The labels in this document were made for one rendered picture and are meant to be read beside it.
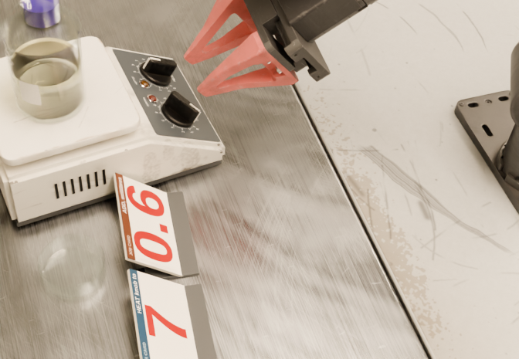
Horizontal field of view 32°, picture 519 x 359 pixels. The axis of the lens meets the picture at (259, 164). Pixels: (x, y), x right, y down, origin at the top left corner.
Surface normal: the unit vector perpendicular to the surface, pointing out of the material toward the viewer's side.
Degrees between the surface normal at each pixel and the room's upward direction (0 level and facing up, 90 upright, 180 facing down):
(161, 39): 0
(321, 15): 98
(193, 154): 90
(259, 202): 0
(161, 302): 40
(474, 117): 0
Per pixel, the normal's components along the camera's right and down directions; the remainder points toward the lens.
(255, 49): -0.71, -0.09
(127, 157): 0.43, 0.71
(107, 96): 0.07, -0.64
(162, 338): 0.68, -0.57
